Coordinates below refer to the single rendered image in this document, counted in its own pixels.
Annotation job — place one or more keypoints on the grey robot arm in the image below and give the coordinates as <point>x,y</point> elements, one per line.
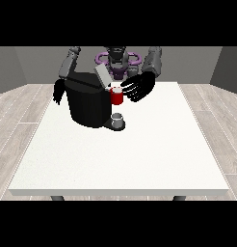
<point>152,61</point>
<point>68,64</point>

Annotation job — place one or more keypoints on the red pod holder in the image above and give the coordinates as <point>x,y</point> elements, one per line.
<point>116,96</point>

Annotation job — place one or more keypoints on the small grey coffee pod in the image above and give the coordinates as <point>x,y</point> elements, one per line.
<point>116,89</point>

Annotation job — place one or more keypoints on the black coffee machine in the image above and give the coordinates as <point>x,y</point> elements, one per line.
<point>87,103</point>

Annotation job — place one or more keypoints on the pale grey machine lid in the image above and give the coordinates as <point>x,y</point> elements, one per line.
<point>102,76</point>

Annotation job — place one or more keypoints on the small grey cup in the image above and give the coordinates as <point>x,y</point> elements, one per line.
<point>117,120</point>

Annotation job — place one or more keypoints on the grey robot trunk purple rings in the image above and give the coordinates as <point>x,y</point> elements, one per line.
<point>116,61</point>

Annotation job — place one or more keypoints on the dark table leg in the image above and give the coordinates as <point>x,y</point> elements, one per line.
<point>179,197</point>
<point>57,197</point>

